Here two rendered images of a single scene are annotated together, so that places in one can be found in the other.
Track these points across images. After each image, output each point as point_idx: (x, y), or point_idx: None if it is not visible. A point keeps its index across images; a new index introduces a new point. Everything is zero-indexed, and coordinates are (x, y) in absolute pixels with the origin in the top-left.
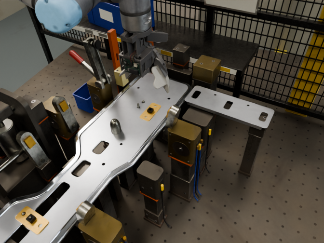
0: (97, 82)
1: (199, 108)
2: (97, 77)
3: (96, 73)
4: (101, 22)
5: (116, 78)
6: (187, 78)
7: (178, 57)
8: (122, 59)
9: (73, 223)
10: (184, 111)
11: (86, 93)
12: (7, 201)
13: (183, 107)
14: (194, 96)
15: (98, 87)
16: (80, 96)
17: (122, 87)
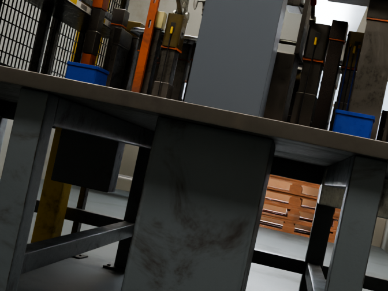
0: (188, 12)
1: (133, 74)
2: (187, 8)
3: (187, 4)
4: None
5: (163, 20)
6: (131, 40)
7: (126, 18)
8: None
9: (301, 65)
10: (119, 85)
11: (71, 78)
12: (293, 82)
13: (120, 79)
14: (133, 59)
15: (187, 18)
16: (82, 78)
17: (161, 32)
